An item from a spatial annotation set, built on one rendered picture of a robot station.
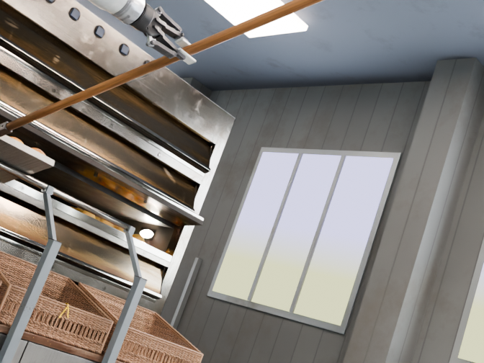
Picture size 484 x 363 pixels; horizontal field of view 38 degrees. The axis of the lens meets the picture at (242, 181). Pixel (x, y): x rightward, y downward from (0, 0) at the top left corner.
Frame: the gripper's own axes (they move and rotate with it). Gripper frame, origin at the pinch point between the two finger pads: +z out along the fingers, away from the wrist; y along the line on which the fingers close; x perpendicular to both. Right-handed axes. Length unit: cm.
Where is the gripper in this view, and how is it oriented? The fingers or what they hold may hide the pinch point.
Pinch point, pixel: (186, 51)
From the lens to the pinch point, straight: 210.8
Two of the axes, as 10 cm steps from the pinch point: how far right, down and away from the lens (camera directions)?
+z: 6.3, 4.1, 6.6
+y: -1.2, 8.9, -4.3
